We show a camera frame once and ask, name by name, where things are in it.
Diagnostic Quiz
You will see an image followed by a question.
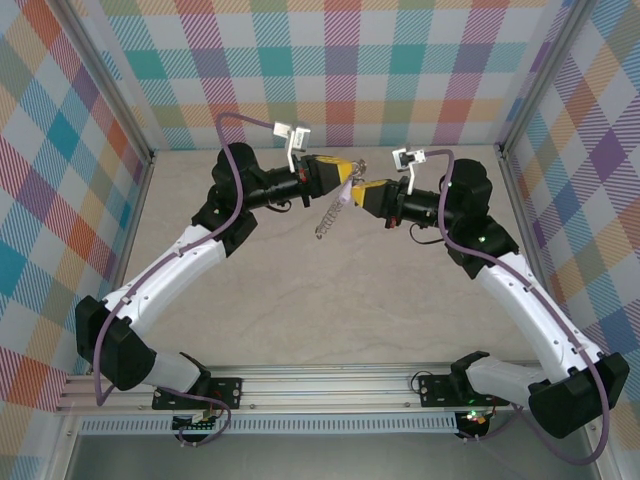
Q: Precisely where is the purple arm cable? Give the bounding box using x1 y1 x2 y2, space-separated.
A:
424 148 615 466
93 112 277 449

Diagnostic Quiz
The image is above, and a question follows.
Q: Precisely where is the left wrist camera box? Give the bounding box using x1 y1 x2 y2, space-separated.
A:
273 121 310 151

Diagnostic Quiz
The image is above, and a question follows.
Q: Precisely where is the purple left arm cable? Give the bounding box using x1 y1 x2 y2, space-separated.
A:
93 112 277 449

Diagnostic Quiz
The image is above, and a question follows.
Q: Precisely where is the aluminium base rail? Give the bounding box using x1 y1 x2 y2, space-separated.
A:
54 363 531 414

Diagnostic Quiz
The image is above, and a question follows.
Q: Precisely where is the white perforated cable duct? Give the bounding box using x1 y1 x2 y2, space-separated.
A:
79 412 459 435

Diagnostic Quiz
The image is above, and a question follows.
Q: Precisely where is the aluminium frame post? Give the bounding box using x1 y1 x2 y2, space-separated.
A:
496 0 592 159
53 0 157 164

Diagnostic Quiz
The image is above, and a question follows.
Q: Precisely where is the metal disc with split rings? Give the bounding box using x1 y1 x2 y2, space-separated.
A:
313 174 357 242

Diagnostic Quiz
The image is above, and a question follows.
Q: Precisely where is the grey metal base tray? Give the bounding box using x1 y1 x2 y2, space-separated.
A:
64 429 601 480

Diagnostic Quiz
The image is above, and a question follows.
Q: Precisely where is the aluminium left frame post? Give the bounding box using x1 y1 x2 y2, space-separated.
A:
53 0 157 164

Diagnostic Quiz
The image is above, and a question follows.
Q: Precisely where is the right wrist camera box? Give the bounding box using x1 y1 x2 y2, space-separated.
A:
391 147 427 169

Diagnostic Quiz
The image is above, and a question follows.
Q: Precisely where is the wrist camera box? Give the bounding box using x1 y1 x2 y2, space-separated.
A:
273 121 310 151
391 147 427 169

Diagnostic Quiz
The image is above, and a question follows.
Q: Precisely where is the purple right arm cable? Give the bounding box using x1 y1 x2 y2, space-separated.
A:
424 148 615 466

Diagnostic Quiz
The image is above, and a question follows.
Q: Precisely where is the aluminium right frame post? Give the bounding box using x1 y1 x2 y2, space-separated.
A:
496 0 592 159

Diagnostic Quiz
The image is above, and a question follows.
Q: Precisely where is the aluminium table edge rail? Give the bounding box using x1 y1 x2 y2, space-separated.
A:
498 144 579 361
107 149 157 301

